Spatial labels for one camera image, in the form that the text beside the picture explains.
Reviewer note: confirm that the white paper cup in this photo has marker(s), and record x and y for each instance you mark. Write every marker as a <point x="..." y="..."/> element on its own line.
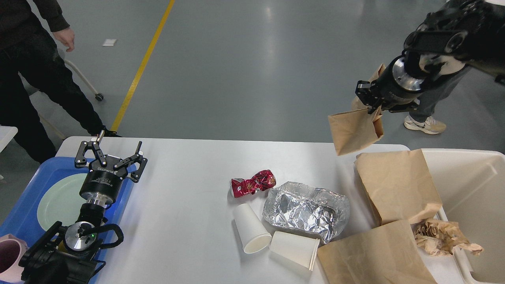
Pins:
<point x="253" y="235"/>

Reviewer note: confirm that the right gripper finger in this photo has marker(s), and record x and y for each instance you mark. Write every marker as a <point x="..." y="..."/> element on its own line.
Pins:
<point x="369" y="94"/>
<point x="410" y="107"/>

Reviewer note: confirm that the large brown paper bag front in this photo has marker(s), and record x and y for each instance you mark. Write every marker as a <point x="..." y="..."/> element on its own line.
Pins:
<point x="384" y="255"/>

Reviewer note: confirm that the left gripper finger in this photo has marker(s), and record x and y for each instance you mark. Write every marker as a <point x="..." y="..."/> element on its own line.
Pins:
<point x="121" y="167"/>
<point x="99" y="162"/>

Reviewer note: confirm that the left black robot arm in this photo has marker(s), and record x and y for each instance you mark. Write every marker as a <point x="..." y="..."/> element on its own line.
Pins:
<point x="67" y="254"/>

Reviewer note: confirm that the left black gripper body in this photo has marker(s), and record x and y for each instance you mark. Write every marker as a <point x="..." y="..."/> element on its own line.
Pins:
<point x="103" y="182"/>

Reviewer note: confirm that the crumpled aluminium foil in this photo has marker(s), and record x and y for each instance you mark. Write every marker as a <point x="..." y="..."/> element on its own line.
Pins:
<point x="317" y="212"/>

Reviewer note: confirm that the white side table corner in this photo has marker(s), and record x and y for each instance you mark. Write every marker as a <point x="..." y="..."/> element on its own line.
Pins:
<point x="7" y="133"/>

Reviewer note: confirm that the blue plastic tray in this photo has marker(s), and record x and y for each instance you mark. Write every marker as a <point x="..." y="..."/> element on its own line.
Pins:
<point x="22" y="221"/>

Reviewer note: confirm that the small brown paper bag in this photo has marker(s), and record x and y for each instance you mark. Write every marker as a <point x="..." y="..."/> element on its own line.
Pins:
<point x="355" y="130"/>

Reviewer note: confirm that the pink mug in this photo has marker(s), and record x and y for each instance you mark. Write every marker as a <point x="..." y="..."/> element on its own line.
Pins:
<point x="11" y="251"/>

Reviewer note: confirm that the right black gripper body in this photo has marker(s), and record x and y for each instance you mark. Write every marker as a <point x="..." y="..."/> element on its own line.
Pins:
<point x="400" y="83"/>

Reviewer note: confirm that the person in black clothes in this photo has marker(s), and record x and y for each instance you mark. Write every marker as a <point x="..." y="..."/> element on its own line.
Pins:
<point x="28" y="51"/>

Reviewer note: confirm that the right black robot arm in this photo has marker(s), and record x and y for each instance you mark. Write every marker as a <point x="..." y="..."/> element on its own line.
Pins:
<point x="463" y="33"/>

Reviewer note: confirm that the crushed red can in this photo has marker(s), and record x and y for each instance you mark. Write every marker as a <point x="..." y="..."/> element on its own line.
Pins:
<point x="261" y="181"/>

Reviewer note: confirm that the light green plate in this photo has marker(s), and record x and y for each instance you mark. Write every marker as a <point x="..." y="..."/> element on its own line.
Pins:
<point x="62" y="202"/>

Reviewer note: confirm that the brown paper bag under gripper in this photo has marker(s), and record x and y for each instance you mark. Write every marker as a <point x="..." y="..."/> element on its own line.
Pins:
<point x="399" y="186"/>

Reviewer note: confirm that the beige plastic bin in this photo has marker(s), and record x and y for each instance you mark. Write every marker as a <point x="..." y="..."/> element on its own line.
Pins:
<point x="471" y="184"/>

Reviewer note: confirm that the crumpled brown paper wad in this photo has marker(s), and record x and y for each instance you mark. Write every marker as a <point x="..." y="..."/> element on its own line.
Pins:
<point x="442" y="238"/>

